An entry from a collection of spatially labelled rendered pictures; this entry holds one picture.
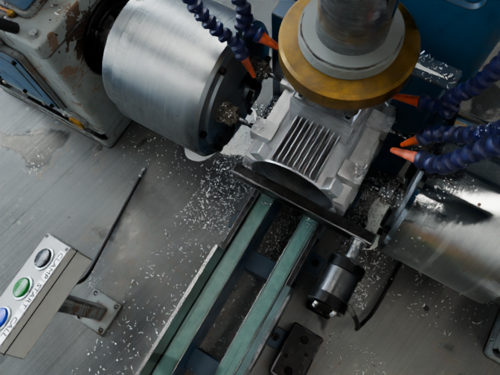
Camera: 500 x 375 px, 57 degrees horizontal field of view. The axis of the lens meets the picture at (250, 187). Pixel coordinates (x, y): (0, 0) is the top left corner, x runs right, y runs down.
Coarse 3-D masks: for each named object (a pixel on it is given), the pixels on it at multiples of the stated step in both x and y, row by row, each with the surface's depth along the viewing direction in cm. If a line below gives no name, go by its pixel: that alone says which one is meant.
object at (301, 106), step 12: (300, 108) 69; (312, 108) 67; (324, 108) 70; (312, 120) 70; (324, 120) 68; (336, 120) 66; (348, 120) 66; (360, 120) 69; (336, 132) 69; (348, 132) 67; (348, 144) 72
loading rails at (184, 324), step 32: (256, 192) 86; (256, 224) 85; (320, 224) 83; (224, 256) 83; (256, 256) 90; (288, 256) 82; (320, 256) 92; (192, 288) 80; (224, 288) 82; (288, 288) 79; (192, 320) 79; (256, 320) 79; (160, 352) 77; (192, 352) 84; (256, 352) 76
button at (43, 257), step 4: (40, 252) 69; (44, 252) 69; (48, 252) 69; (36, 256) 69; (40, 256) 69; (44, 256) 69; (48, 256) 68; (36, 260) 69; (40, 260) 68; (44, 260) 68; (48, 260) 68; (36, 264) 68; (40, 264) 68; (44, 264) 68
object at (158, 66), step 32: (160, 0) 73; (128, 32) 72; (160, 32) 71; (192, 32) 70; (128, 64) 72; (160, 64) 70; (192, 64) 69; (224, 64) 70; (256, 64) 78; (128, 96) 75; (160, 96) 72; (192, 96) 70; (224, 96) 75; (256, 96) 88; (160, 128) 77; (192, 128) 72; (224, 128) 82
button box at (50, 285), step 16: (48, 240) 71; (32, 256) 71; (64, 256) 68; (80, 256) 70; (32, 272) 69; (48, 272) 67; (64, 272) 69; (80, 272) 71; (32, 288) 67; (48, 288) 67; (64, 288) 69; (0, 304) 68; (16, 304) 67; (32, 304) 66; (48, 304) 68; (16, 320) 65; (32, 320) 67; (48, 320) 69; (0, 336) 65; (16, 336) 65; (32, 336) 67; (0, 352) 64; (16, 352) 66
